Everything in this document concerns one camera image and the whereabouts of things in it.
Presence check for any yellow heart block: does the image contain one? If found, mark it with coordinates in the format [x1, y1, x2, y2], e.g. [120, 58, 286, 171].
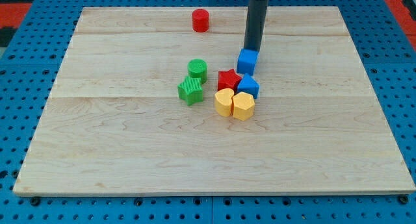
[214, 88, 235, 117]

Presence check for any green star block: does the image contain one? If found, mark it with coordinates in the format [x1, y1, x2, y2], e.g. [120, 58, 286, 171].
[177, 76, 203, 106]

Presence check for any red star block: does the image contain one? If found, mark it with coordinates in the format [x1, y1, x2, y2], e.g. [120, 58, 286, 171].
[217, 69, 242, 92]

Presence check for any yellow hexagon block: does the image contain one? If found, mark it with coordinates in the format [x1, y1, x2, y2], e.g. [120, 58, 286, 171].
[232, 92, 255, 121]

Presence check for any green cylinder block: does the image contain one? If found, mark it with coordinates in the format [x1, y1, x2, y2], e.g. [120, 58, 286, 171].
[187, 58, 207, 84]

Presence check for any blue pentagon block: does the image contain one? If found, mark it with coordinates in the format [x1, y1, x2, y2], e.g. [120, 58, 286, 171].
[237, 73, 260, 99]

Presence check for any blue cube block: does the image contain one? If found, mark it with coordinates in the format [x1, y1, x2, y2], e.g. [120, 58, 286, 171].
[237, 49, 259, 76]

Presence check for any wooden board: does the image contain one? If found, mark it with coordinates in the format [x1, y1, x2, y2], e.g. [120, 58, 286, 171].
[14, 6, 415, 197]

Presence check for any red cylinder block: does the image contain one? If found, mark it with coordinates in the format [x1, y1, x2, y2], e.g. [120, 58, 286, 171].
[191, 8, 209, 32]

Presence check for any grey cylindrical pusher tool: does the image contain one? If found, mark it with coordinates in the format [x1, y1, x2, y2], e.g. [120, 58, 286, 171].
[244, 0, 269, 51]

